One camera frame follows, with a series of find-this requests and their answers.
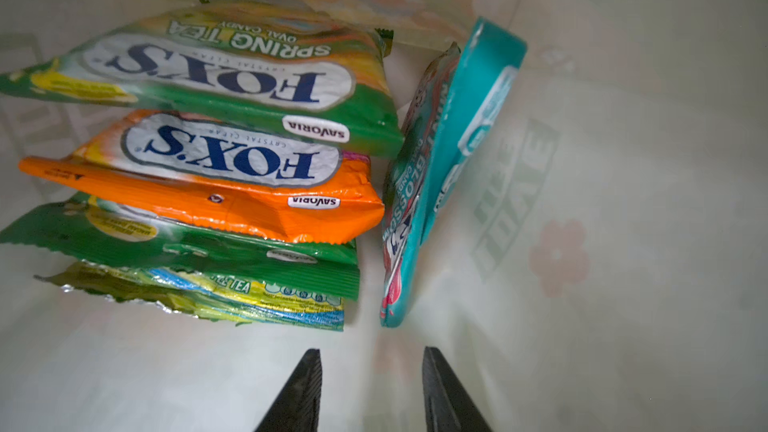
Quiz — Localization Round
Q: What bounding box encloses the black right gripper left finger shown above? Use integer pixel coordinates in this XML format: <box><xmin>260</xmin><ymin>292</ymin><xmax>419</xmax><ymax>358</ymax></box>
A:
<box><xmin>255</xmin><ymin>349</ymin><xmax>322</xmax><ymax>432</ymax></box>

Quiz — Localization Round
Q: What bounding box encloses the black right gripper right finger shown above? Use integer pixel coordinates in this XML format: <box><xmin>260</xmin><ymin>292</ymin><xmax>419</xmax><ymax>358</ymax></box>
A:
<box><xmin>422</xmin><ymin>347</ymin><xmax>491</xmax><ymax>432</ymax></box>

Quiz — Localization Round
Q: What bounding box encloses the yellow green tea candy bag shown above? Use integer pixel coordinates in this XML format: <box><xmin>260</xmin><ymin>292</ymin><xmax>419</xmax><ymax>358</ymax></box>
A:
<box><xmin>37</xmin><ymin>261</ymin><xmax>345</xmax><ymax>332</ymax></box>

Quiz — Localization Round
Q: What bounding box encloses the white paper shopping bag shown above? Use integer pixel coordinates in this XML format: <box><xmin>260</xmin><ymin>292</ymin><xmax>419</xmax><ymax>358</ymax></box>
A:
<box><xmin>1</xmin><ymin>0</ymin><xmax>767</xmax><ymax>431</ymax></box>

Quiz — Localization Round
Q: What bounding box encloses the teal pink blossom candy bag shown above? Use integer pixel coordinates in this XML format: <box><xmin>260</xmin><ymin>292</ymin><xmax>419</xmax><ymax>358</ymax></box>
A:
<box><xmin>379</xmin><ymin>44</ymin><xmax>461</xmax><ymax>328</ymax></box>

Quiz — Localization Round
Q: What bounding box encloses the orange Fox's candy bag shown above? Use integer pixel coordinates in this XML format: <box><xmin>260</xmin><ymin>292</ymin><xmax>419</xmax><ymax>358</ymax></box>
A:
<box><xmin>19</xmin><ymin>110</ymin><xmax>384</xmax><ymax>244</ymax></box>

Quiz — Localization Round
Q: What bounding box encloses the green Fox's spring tea bag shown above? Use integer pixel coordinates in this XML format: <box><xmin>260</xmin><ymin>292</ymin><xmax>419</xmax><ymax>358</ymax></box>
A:
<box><xmin>1</xmin><ymin>2</ymin><xmax>404</xmax><ymax>158</ymax></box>

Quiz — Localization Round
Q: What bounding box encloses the teal Fox's candy bag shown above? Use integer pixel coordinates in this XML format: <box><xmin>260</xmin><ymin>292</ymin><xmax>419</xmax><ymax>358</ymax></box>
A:
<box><xmin>419</xmin><ymin>18</ymin><xmax>527</xmax><ymax>245</ymax></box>

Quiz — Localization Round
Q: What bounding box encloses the dark green candy bag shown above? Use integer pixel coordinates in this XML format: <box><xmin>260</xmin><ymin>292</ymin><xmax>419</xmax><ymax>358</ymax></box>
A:
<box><xmin>1</xmin><ymin>192</ymin><xmax>360</xmax><ymax>300</ymax></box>

